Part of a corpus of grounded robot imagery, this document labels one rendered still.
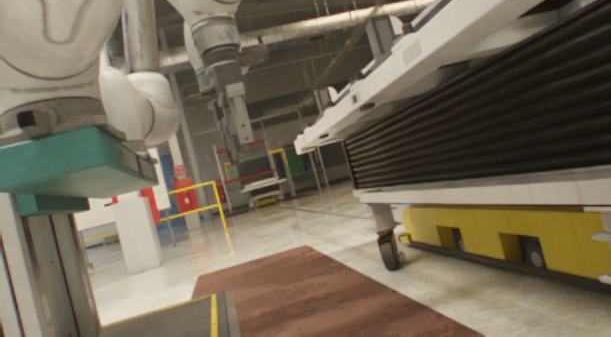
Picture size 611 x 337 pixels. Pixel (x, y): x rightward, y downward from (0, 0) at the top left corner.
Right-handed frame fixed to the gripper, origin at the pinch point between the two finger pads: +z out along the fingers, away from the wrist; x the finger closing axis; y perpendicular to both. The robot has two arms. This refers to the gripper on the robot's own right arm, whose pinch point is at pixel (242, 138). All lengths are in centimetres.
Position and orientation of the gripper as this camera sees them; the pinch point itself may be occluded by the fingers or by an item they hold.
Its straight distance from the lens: 85.9
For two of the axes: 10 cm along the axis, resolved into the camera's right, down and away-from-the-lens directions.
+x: 1.8, -1.1, -9.8
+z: 2.6, 9.6, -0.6
